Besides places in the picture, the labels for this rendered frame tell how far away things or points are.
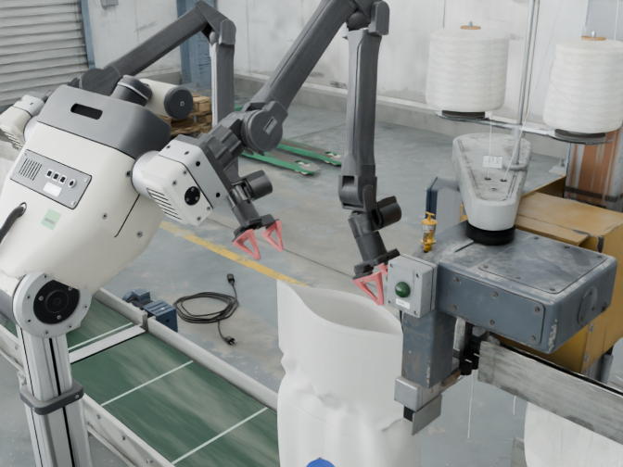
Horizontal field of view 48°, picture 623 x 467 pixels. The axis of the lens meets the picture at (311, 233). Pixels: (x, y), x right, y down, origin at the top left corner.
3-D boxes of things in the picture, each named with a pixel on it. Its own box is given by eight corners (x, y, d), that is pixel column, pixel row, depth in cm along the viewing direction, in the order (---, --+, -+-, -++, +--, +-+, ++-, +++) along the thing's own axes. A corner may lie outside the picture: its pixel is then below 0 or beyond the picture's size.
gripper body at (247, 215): (274, 219, 188) (260, 195, 189) (249, 226, 180) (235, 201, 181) (260, 231, 192) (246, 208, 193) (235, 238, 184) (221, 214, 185)
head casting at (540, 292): (397, 375, 138) (404, 235, 127) (466, 330, 155) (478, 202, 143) (538, 446, 119) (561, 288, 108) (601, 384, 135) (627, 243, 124)
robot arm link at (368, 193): (336, 184, 158) (362, 187, 151) (373, 171, 164) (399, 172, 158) (345, 235, 161) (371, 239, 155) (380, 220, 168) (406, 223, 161)
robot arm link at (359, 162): (339, 6, 154) (374, -2, 145) (359, 9, 157) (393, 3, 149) (331, 202, 158) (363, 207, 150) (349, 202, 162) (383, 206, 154)
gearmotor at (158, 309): (113, 320, 319) (109, 291, 313) (141, 309, 329) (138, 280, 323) (150, 345, 299) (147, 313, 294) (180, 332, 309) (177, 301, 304)
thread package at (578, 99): (526, 127, 134) (536, 36, 128) (561, 115, 144) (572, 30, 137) (603, 141, 125) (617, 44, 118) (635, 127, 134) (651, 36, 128)
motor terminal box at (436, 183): (422, 232, 174) (424, 187, 170) (430, 217, 183) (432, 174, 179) (456, 236, 172) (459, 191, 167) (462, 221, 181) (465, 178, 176)
